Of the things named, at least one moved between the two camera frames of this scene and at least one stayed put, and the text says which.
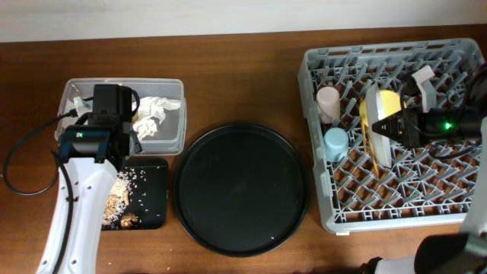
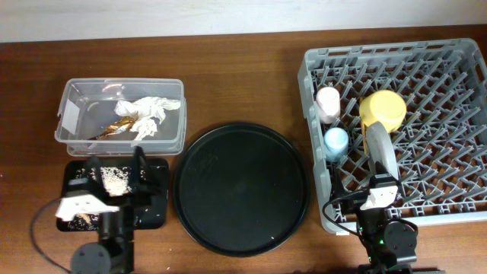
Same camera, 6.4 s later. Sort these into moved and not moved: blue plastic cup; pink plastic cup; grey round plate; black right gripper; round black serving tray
Moved: black right gripper; grey round plate
Not moved: round black serving tray; pink plastic cup; blue plastic cup
